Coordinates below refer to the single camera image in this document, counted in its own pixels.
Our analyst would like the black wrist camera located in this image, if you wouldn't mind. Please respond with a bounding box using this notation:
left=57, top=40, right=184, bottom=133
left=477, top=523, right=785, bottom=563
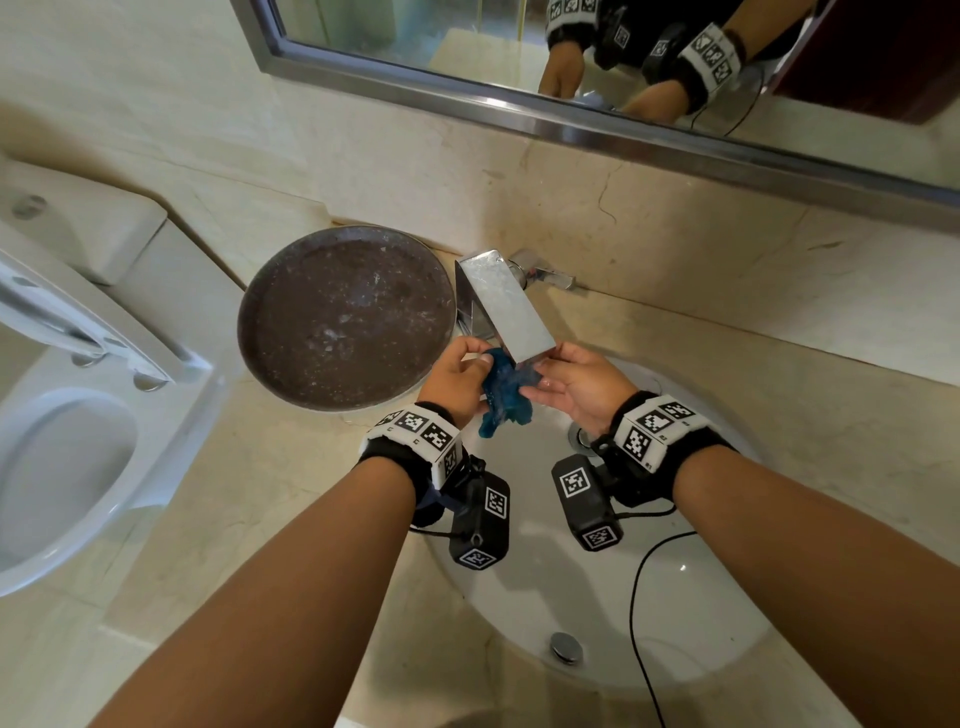
left=551, top=453, right=625, bottom=553
left=410, top=457, right=511, bottom=571

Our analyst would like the person's left forearm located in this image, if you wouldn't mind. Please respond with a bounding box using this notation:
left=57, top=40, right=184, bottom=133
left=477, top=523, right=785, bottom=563
left=89, top=457, right=418, bottom=728

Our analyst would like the white toilet tank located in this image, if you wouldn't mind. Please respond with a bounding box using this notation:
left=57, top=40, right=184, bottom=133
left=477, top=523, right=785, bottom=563
left=0, top=157, right=245, bottom=376

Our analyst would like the person's left hand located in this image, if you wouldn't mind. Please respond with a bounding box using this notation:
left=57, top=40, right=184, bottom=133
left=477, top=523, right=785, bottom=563
left=416, top=335, right=495, bottom=430

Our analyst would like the white ceramic sink basin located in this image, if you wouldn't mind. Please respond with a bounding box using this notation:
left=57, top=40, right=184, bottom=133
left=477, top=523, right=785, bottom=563
left=419, top=359, right=774, bottom=691

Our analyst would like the beige marble sink countertop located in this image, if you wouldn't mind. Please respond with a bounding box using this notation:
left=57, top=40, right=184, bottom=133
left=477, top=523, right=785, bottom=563
left=104, top=251, right=960, bottom=728

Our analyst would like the chrome faucet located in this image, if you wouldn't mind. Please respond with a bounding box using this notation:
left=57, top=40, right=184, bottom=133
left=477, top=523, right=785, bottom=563
left=453, top=248, right=577, bottom=367

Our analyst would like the left marker wristband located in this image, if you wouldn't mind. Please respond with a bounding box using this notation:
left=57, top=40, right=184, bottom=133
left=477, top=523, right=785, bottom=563
left=356, top=402, right=463, bottom=493

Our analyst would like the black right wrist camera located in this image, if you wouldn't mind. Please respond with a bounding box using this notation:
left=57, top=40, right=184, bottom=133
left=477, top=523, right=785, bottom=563
left=551, top=453, right=625, bottom=553

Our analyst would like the teal cleaning cloth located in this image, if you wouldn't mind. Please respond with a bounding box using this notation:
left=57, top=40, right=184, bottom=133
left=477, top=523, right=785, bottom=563
left=477, top=347, right=543, bottom=440

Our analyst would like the marker wristband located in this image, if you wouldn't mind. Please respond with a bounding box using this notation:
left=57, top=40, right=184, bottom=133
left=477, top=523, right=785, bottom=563
left=611, top=391, right=736, bottom=508
left=356, top=402, right=463, bottom=493

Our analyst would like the person's right forearm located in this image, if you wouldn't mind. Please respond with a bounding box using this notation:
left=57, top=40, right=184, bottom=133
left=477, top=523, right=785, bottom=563
left=672, top=446, right=960, bottom=728

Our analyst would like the round dark brown tray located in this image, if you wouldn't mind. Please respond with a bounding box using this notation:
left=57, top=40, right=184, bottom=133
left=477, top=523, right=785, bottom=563
left=236, top=224, right=457, bottom=412

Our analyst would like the person's right hand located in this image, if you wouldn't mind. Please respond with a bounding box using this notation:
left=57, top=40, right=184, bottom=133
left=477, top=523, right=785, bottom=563
left=539, top=342, right=640, bottom=439

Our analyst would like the white toilet bowl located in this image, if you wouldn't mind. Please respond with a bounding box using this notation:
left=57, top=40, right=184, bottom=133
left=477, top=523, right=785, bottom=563
left=0, top=344, right=226, bottom=599

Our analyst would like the white toilet seat lid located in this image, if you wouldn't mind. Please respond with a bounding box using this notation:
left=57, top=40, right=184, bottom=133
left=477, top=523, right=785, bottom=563
left=0, top=217, right=211, bottom=391

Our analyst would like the steel framed mirror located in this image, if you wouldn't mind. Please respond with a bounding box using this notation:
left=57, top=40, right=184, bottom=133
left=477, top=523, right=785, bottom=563
left=228, top=0, right=960, bottom=234

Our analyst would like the right marker wristband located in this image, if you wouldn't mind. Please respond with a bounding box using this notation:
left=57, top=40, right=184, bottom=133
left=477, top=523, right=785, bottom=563
left=611, top=391, right=736, bottom=508

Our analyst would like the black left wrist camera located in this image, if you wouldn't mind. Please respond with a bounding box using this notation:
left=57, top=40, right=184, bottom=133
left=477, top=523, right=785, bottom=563
left=410, top=457, right=511, bottom=571

